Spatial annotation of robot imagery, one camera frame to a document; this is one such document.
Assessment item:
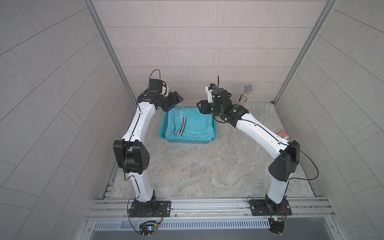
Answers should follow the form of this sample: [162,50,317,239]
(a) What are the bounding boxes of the teal pants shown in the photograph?
[165,107,216,141]

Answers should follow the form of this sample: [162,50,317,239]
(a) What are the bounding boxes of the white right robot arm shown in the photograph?
[197,100,300,213]

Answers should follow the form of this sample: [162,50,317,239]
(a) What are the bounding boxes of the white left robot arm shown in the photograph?
[113,92,184,211]

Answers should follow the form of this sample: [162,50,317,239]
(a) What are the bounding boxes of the teal plastic laundry basket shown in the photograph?
[159,107,218,144]

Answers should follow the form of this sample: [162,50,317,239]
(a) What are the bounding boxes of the glitter microphone on black stand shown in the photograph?
[239,84,253,105]

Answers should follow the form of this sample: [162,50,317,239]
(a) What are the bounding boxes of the pink and yellow small box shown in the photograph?
[277,131,290,140]

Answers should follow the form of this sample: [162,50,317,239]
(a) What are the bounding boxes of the left green circuit board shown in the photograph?
[139,221,159,238]

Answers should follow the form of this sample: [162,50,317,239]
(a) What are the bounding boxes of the green circuit board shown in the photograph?
[139,221,159,238]
[268,218,285,235]

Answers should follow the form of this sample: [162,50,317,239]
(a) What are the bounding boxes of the right green circuit board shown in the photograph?
[268,218,285,235]

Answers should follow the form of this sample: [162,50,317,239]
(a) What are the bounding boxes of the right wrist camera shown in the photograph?
[205,84,233,111]

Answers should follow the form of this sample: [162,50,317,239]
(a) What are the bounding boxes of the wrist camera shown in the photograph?
[205,84,233,111]
[147,79,168,96]

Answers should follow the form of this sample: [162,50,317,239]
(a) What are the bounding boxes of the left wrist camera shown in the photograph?
[147,79,168,96]

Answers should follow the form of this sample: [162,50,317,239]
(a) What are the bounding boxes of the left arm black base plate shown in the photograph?
[128,200,172,218]

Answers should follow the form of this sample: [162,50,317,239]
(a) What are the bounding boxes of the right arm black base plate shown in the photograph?
[246,198,293,217]

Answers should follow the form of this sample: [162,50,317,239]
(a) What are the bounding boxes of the aluminium mounting rail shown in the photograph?
[84,197,335,221]

